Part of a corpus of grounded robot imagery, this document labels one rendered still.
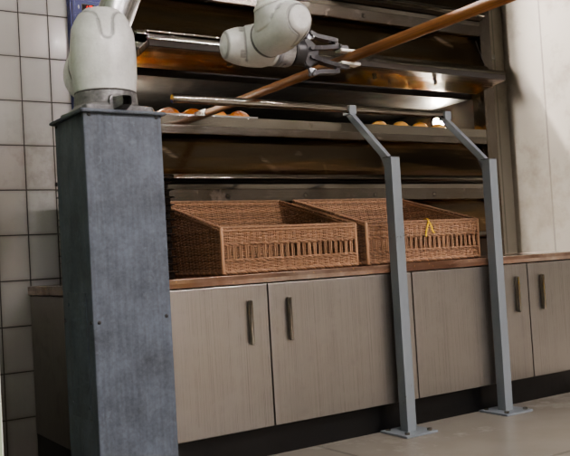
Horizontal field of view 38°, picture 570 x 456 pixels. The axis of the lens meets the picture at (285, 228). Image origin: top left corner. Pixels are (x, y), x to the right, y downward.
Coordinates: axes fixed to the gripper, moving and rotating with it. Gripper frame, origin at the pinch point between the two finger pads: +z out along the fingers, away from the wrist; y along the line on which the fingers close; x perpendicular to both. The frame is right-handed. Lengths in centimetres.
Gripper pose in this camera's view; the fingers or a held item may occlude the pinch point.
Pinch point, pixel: (348, 57)
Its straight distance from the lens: 248.0
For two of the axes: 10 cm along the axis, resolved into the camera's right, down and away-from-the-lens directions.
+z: 8.4, -0.3, 5.4
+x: 5.3, -0.6, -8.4
